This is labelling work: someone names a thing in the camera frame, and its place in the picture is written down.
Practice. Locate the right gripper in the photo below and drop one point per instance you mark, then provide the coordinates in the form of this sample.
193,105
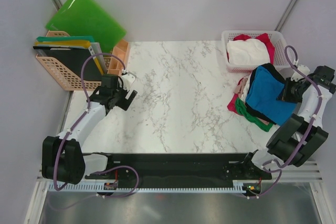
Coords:
284,95

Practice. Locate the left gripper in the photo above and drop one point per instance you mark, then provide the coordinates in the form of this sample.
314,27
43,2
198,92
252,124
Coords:
124,103

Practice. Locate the blue t-shirt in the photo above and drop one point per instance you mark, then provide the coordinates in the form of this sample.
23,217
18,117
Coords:
267,98

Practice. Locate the black t-shirt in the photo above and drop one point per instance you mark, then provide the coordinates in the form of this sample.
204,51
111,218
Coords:
270,70

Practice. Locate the green t-shirt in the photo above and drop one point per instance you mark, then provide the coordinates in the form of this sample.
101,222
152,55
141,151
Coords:
242,110

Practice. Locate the pink t-shirt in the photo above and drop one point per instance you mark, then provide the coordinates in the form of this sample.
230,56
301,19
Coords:
242,88

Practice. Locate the red t-shirt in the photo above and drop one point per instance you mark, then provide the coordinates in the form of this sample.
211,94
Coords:
263,38
231,106

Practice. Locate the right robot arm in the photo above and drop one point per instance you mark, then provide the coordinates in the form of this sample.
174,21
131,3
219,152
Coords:
302,134

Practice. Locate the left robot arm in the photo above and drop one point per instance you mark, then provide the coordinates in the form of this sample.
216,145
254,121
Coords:
62,156

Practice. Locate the white plastic basket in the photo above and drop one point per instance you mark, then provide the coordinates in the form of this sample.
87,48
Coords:
275,37

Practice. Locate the orange file rack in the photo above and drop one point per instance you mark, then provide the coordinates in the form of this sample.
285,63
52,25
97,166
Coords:
68,80

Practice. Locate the orange compartment tray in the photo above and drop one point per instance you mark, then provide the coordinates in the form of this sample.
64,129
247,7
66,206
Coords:
120,50

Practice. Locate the red t-shirt in basket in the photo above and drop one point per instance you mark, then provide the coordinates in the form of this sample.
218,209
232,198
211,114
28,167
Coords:
263,38

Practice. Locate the yellow folder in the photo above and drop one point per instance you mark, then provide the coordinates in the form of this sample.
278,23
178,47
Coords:
70,43

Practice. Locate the black folder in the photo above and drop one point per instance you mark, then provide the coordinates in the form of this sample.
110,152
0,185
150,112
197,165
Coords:
73,59

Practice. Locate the teal folder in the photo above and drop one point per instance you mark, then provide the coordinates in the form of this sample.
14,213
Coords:
66,38

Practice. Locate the green plastic board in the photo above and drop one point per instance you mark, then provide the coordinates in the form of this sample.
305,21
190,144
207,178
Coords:
88,18

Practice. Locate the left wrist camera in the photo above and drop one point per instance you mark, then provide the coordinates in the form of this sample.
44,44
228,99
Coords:
128,80

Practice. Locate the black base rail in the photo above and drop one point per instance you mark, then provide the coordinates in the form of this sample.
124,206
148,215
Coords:
180,170

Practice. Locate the white cable duct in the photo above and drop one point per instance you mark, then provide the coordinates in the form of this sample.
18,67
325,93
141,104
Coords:
110,186

